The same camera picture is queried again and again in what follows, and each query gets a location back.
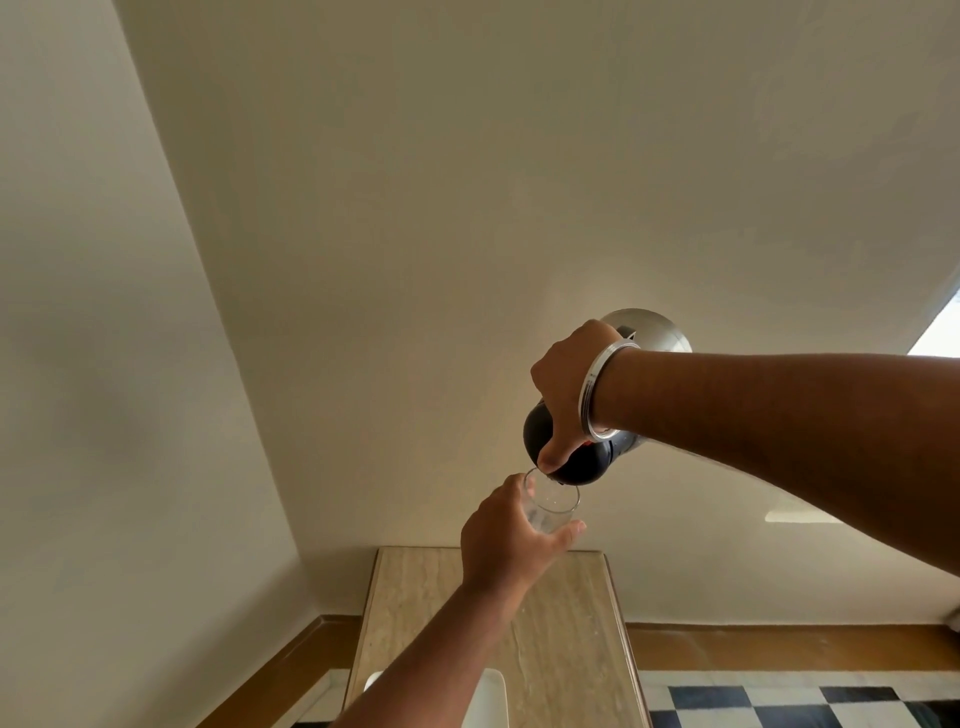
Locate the steel jug with black lid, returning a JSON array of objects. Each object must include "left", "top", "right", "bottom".
[{"left": 522, "top": 308, "right": 693, "bottom": 486}]

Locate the white tray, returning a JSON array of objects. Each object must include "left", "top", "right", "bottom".
[{"left": 363, "top": 668, "right": 510, "bottom": 728}]

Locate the person's right forearm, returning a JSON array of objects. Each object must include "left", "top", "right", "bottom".
[{"left": 591, "top": 346, "right": 960, "bottom": 579}]

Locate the clear drinking glass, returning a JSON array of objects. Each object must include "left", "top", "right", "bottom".
[{"left": 521, "top": 467, "right": 582, "bottom": 535}]

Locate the silver bangle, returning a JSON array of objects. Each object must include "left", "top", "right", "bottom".
[{"left": 577, "top": 339, "right": 642, "bottom": 443}]

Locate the beige stone table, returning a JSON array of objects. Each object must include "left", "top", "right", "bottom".
[{"left": 342, "top": 546, "right": 652, "bottom": 728}]

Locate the person's left forearm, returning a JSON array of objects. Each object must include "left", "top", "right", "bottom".
[{"left": 330, "top": 581, "right": 530, "bottom": 728}]

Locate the person's right hand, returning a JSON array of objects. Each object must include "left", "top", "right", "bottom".
[{"left": 530, "top": 319, "right": 625, "bottom": 476}]

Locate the person's left hand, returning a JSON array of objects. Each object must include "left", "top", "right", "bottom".
[{"left": 459, "top": 473, "right": 588, "bottom": 600}]

